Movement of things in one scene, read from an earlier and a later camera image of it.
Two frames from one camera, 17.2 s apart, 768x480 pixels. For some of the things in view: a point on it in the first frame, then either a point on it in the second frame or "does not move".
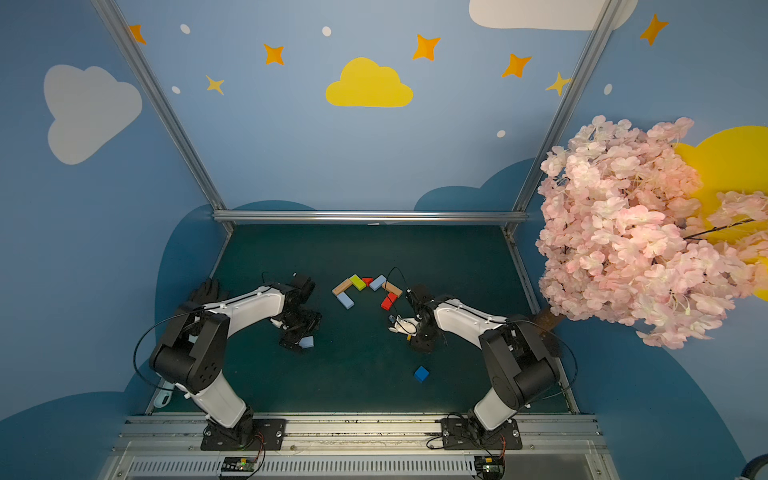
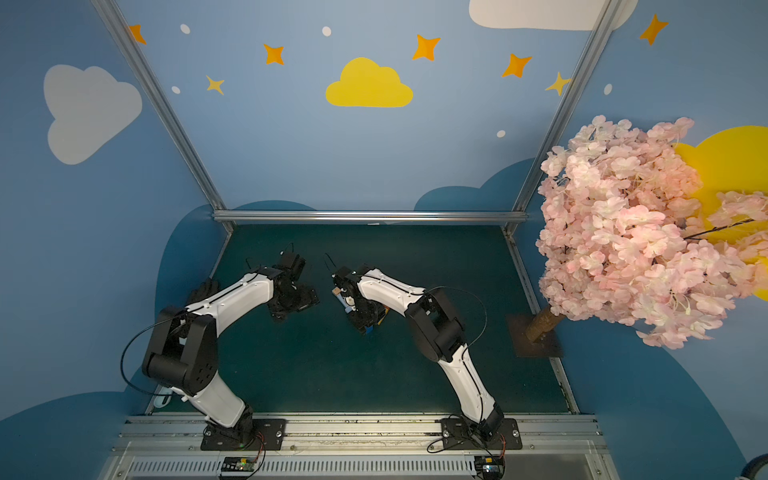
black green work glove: [207, 292] does not move
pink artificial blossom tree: [624, 235] does not move
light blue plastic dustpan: [162, 397] does not move
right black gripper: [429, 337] → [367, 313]
